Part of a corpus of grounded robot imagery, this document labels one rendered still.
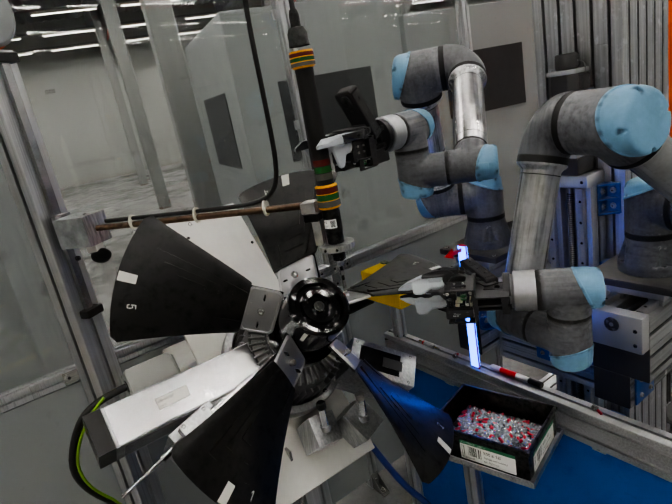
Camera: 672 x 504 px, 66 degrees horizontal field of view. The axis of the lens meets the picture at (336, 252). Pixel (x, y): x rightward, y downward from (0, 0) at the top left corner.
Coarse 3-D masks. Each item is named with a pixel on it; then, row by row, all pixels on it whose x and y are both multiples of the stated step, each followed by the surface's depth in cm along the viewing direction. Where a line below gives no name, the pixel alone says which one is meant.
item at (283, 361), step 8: (288, 336) 93; (288, 344) 93; (280, 352) 91; (288, 352) 93; (296, 352) 96; (280, 360) 91; (288, 360) 93; (296, 360) 96; (304, 360) 98; (288, 368) 93; (296, 368) 96; (288, 376) 93; (296, 376) 96
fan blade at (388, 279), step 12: (396, 264) 120; (408, 264) 119; (420, 264) 118; (432, 264) 118; (372, 276) 115; (384, 276) 113; (396, 276) 112; (408, 276) 111; (348, 288) 110; (360, 288) 107; (372, 288) 106; (384, 288) 105; (396, 288) 105; (444, 288) 107
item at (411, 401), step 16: (368, 368) 99; (368, 384) 92; (384, 384) 97; (384, 400) 92; (400, 400) 96; (416, 400) 102; (400, 416) 91; (416, 416) 95; (432, 416) 100; (448, 416) 104; (400, 432) 88; (416, 432) 91; (432, 432) 95; (448, 432) 99; (416, 448) 88; (432, 448) 91; (416, 464) 86; (432, 464) 88; (432, 480) 86
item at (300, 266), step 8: (312, 256) 103; (296, 264) 105; (304, 264) 104; (312, 264) 103; (280, 272) 106; (288, 272) 105; (304, 272) 103; (312, 272) 102; (280, 280) 105; (288, 280) 104; (296, 280) 103; (280, 288) 104; (288, 288) 103
